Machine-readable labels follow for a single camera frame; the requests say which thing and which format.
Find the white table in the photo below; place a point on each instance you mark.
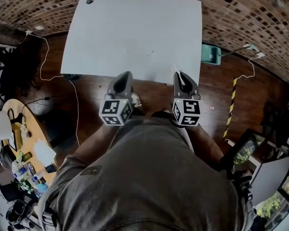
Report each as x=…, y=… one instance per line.
x=135, y=32

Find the person's left forearm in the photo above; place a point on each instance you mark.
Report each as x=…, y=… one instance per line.
x=96, y=138

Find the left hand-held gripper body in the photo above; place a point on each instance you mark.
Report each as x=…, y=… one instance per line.
x=115, y=109

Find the white panel board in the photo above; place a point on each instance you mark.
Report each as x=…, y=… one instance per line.
x=269, y=177

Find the person's right shoe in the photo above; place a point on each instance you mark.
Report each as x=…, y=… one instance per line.
x=164, y=111

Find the person's shoe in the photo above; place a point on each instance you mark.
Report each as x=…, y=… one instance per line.
x=164, y=111
x=136, y=100

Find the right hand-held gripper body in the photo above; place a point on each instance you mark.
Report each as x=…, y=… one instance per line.
x=186, y=112

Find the green glass jar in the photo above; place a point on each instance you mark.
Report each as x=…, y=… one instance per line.
x=27, y=156

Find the person's right forearm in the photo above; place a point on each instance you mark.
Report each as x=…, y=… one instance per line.
x=204, y=143

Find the black coffee machine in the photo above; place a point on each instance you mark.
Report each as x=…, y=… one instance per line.
x=15, y=213

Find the black chair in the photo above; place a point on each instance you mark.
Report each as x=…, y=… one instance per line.
x=17, y=66

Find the dark office chair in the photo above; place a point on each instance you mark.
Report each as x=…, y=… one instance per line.
x=277, y=119

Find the person's left shoe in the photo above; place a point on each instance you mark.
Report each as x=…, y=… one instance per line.
x=136, y=100

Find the white lampshade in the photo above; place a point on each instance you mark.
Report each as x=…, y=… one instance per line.
x=0, y=126

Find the yellow-black striped floor strip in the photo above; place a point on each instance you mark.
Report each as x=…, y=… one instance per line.
x=231, y=109

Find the black phone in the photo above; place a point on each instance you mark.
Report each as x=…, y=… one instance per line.
x=50, y=168

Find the round wooden side table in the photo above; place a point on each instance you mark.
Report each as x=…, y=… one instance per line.
x=36, y=129

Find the white paper sheet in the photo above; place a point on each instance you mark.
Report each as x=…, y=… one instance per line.
x=44, y=151

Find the clear plastic water bottle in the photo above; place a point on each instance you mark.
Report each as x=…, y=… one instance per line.
x=20, y=171

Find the white tissue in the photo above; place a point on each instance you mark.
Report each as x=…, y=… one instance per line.
x=182, y=78

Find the white power adapter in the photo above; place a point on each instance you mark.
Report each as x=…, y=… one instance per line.
x=39, y=28
x=260, y=55

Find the person's grey-olive shirt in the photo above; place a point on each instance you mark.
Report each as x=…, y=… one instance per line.
x=147, y=177

